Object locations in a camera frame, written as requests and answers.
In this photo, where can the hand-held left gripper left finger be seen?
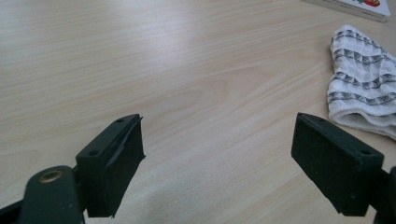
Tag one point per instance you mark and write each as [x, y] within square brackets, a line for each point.
[106, 168]

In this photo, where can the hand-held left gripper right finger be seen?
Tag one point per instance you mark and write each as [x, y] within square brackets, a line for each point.
[330, 165]

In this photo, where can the white grey patterned cloth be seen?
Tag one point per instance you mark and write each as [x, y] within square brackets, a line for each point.
[361, 84]

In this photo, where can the white book with green caterpillar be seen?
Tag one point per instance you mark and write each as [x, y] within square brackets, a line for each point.
[364, 7]

